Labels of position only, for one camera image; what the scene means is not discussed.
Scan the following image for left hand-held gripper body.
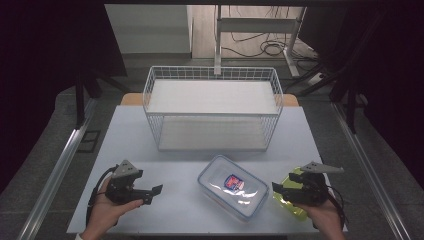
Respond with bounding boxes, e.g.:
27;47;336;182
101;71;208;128
105;159;144;205

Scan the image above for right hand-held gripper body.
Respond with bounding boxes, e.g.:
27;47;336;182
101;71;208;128
291;161;345;205

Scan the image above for clear plastic container blue lid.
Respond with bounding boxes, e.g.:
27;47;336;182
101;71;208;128
197;154;270;223

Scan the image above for white wire shelf rack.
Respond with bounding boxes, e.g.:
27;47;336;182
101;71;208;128
142;65;284;153

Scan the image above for person's left hand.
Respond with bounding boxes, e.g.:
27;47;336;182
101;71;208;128
83;178;144;239

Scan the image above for person's right hand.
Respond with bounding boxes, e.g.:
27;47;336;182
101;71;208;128
296;199;346;240

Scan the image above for yellow transparent plastic piece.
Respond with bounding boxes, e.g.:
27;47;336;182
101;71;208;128
272;167;309;223

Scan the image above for wooden table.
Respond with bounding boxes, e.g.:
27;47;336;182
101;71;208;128
119;92;300;108

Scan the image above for black metal stand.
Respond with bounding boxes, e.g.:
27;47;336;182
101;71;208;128
74;64;132;131
285;49;369;135

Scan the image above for white power strip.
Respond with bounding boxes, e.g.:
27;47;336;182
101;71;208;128
308;71;327;87

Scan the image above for white cabinet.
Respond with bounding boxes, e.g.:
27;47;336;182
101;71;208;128
104;3;194;56

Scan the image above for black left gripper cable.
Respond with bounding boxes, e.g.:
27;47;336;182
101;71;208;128
85;164;120;228

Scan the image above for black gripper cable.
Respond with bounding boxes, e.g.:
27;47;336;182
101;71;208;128
85;164;120;228
325;185;350;231

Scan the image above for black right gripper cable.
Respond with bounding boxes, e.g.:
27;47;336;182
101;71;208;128
325;185;350;231

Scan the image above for aluminium rail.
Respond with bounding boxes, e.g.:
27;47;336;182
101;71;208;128
16;98;98;240
330;101;413;240

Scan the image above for black floor cables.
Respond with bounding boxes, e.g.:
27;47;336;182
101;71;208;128
221;6;319;62

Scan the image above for white metal desk frame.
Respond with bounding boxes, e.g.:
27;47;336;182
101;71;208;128
214;4;308;78

